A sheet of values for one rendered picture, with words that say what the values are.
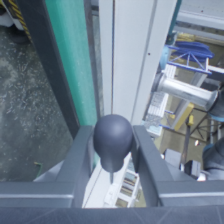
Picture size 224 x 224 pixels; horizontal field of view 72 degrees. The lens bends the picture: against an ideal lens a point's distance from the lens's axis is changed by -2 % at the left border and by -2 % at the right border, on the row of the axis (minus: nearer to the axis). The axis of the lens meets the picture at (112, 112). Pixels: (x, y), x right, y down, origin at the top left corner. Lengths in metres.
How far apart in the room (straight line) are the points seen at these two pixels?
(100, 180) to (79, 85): 0.29
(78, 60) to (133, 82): 0.11
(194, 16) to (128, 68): 0.71
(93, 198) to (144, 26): 0.36
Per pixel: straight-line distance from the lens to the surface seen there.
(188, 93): 0.90
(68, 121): 0.25
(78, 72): 0.17
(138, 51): 0.22
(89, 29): 0.20
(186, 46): 4.88
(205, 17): 0.93
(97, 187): 0.42
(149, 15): 0.20
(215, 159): 0.60
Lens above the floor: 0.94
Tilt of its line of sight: 13 degrees down
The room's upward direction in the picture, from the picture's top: 109 degrees clockwise
